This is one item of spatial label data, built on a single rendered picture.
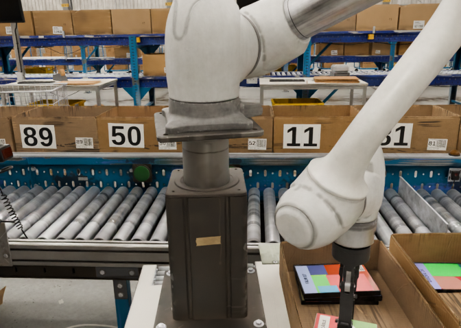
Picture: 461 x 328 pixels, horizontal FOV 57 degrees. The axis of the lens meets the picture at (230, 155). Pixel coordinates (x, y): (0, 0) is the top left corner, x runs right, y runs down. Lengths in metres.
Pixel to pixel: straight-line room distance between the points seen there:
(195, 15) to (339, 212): 0.46
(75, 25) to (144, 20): 1.02
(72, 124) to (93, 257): 0.74
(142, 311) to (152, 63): 5.36
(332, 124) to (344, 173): 1.23
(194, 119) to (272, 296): 0.52
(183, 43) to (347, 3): 0.34
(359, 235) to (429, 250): 0.54
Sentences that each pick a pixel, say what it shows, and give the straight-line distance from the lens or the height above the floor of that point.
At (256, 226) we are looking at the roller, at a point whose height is 0.75.
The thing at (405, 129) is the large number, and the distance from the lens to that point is 1.96.
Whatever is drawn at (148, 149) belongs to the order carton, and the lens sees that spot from 1.94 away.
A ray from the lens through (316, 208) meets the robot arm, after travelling 0.64.
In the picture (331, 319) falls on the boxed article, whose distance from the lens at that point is 1.03.
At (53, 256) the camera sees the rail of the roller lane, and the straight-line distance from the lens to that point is 1.55.
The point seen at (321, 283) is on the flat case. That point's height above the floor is 0.80.
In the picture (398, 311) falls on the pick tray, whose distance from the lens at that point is 1.15.
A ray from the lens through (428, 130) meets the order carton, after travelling 1.99.
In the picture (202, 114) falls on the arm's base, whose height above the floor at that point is 1.25.
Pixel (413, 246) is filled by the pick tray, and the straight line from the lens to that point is 1.34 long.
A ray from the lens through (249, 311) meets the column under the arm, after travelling 1.08.
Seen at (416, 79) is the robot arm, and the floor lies 1.34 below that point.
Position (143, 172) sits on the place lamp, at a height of 0.82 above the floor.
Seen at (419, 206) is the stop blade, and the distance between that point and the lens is 1.73.
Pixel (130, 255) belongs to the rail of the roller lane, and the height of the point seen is 0.71.
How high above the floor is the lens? 1.41
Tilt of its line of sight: 16 degrees down
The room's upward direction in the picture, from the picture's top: 1 degrees counter-clockwise
